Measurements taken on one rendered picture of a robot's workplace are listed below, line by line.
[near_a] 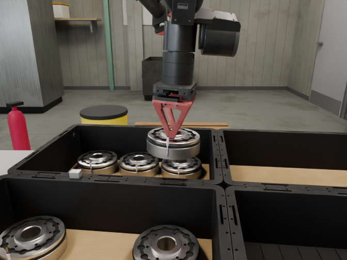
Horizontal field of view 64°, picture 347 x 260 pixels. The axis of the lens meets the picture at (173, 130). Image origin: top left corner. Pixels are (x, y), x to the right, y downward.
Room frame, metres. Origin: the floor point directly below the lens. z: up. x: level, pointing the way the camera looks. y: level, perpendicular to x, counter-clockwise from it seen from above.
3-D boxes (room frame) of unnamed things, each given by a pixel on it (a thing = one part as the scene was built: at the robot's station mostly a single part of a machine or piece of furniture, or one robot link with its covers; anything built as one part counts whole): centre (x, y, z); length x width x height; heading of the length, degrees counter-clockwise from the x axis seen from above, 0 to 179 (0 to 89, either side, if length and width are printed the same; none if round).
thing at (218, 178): (0.58, 0.10, 0.92); 0.40 x 0.30 x 0.02; 84
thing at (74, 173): (0.44, 0.17, 0.94); 0.02 x 0.01 x 0.01; 84
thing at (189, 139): (0.51, 0.00, 0.98); 0.10 x 0.10 x 0.01
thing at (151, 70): (5.50, 0.13, 0.36); 1.06 x 0.87 x 0.73; 0
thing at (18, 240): (0.37, 0.23, 0.86); 0.05 x 0.05 x 0.01
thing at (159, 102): (0.50, 0.00, 1.03); 0.07 x 0.07 x 0.09; 79
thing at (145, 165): (0.66, 0.09, 0.86); 0.10 x 0.10 x 0.01
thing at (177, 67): (0.51, -0.01, 1.10); 0.10 x 0.07 x 0.07; 169
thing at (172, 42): (0.51, -0.02, 1.16); 0.07 x 0.06 x 0.07; 91
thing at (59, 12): (5.89, 2.32, 1.59); 0.48 x 0.40 x 0.27; 90
